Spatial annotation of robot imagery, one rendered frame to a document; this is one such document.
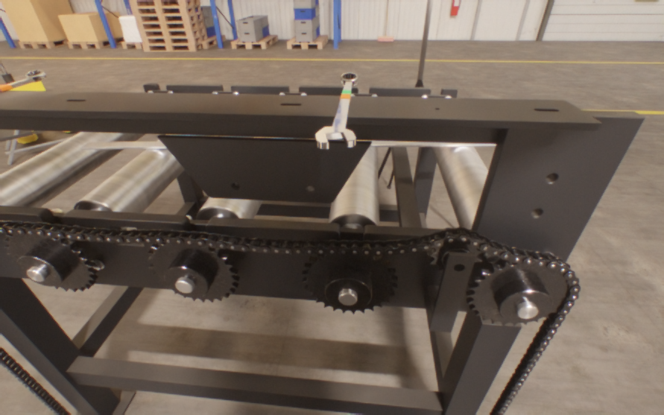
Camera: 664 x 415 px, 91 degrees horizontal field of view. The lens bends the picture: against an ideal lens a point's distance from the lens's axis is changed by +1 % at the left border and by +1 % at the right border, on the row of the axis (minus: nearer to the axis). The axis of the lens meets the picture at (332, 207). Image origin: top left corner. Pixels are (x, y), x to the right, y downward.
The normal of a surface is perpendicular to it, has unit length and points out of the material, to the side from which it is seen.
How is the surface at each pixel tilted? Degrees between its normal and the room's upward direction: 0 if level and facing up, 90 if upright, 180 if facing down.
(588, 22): 90
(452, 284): 90
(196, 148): 90
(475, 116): 0
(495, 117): 0
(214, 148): 90
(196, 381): 0
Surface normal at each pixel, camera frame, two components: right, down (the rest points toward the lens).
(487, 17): -0.11, 0.57
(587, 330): -0.01, -0.82
